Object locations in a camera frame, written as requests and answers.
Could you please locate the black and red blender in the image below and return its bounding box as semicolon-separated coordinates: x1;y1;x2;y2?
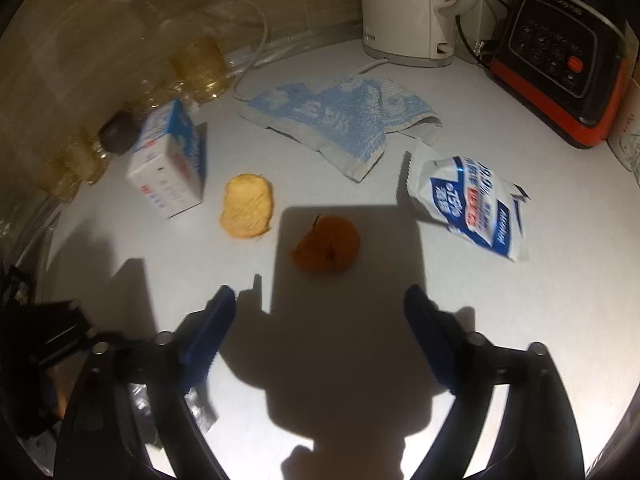
486;0;629;150

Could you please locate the blue and white towel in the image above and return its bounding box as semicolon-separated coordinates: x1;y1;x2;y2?
238;75;444;183

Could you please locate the white electric kettle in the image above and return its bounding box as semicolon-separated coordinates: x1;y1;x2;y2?
358;0;479;67

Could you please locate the black power cable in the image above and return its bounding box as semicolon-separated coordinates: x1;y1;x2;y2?
456;0;507;67

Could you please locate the blue and white wipes packet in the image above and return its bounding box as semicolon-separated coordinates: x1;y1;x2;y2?
397;140;532;264

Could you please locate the blue and white milk carton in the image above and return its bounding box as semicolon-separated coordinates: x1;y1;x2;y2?
124;98;209;220

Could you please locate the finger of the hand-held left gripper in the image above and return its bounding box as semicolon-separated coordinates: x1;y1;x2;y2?
27;299;98;362

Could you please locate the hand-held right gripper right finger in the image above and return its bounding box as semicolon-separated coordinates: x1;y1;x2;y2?
404;284;587;480

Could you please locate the silver blister pack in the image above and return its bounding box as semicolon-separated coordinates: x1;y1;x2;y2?
127;382;220;444

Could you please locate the orange peel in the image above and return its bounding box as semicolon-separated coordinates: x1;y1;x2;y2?
289;214;362;274

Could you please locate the white power cable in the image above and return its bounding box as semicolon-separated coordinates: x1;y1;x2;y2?
162;0;273;103

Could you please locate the white printed cup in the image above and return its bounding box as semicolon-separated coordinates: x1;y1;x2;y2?
607;85;640;177

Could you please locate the small black bowl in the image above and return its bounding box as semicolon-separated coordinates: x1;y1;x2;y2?
98;111;139;156

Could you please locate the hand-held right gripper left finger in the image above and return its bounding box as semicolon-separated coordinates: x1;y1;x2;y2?
51;284;238;480

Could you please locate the tall amber ribbed glass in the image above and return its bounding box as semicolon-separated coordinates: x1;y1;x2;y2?
171;34;229;104

